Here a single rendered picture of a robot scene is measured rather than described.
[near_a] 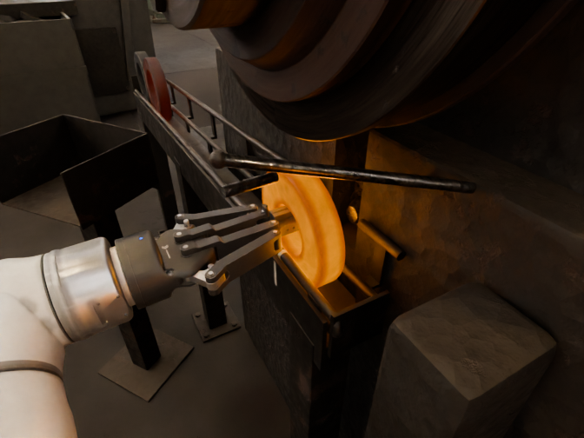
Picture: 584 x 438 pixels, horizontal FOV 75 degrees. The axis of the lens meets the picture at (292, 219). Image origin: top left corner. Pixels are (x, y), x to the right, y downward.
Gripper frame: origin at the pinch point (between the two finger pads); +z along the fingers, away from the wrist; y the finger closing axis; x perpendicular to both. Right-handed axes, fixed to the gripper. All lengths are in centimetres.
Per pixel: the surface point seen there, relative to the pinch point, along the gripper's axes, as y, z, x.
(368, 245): 5.4, 6.8, -3.9
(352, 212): 0.2, 8.1, -2.4
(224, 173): -38.2, 2.7, -12.7
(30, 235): -142, -60, -73
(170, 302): -71, -15, -75
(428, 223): 13.3, 7.1, 4.3
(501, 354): 26.0, 1.3, 3.6
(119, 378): -48, -36, -74
